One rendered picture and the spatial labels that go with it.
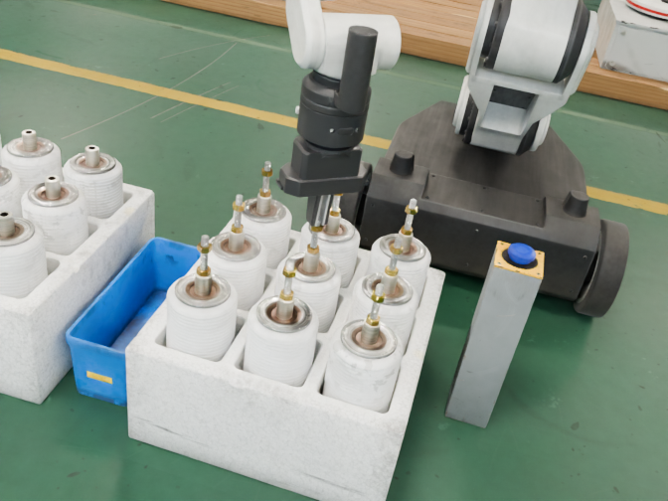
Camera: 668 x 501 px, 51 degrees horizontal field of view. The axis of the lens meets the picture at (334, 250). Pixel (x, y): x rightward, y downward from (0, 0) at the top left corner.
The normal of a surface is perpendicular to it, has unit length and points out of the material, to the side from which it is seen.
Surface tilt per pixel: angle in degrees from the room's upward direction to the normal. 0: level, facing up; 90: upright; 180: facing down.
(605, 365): 0
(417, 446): 0
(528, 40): 85
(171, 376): 90
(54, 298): 90
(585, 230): 45
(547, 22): 58
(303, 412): 90
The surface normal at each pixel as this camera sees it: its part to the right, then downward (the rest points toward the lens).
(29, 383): -0.24, 0.52
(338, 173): 0.39, 0.56
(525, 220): 0.14, -0.82
